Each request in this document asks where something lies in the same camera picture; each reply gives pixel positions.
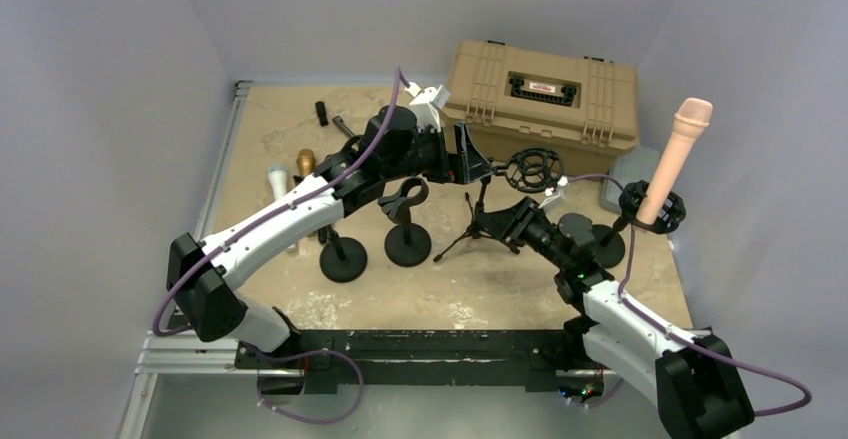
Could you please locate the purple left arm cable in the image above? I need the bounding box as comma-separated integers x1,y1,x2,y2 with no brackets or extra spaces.
152,66,412,338

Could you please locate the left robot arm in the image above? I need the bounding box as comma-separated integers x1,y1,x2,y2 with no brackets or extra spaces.
166,106,492,368

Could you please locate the black shock-mount round stand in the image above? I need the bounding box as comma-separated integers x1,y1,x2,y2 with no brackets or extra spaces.
592,180,688,270

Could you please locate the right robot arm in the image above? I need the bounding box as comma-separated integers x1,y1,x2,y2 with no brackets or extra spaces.
476,197,755,438

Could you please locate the dark metal L bracket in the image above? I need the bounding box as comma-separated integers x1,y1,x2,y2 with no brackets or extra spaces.
331,116,357,138

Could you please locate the grey pad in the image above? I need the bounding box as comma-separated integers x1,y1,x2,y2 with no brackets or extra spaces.
600,145,662,214

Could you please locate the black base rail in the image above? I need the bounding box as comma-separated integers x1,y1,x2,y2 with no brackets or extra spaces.
235,329,619,399

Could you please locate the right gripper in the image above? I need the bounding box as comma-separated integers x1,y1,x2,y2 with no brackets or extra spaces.
476,196,569,270

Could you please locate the pink microphone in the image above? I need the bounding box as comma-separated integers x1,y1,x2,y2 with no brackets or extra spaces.
636,98,713,224

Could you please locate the white microphone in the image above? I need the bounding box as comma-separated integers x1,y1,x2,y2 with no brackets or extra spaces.
267,164,289,201

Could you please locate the gold microphone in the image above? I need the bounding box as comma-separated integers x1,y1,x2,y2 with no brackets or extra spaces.
296,148,316,178

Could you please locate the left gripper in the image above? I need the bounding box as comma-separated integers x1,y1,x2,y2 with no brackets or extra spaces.
382,121,492,185

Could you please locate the black tripod shock-mount stand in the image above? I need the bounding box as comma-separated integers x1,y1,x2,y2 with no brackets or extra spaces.
433,147,563,263

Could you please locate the black clip mic stand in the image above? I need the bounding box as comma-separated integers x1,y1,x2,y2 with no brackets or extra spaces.
319,226,368,283

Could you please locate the small black cylinder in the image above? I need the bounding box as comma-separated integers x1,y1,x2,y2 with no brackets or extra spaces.
315,101,329,127

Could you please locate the black round-base mic stand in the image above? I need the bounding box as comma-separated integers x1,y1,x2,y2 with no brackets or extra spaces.
377,177,432,267

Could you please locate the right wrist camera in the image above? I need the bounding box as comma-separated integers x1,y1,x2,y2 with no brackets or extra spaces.
540,176,569,212

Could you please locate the tan plastic case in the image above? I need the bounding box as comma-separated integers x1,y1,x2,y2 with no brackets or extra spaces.
442,40,640,176

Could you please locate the black microphone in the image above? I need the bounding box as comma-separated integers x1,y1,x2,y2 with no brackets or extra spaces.
322,154,338,167

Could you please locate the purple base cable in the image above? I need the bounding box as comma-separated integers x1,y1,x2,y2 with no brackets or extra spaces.
245,346,366,426

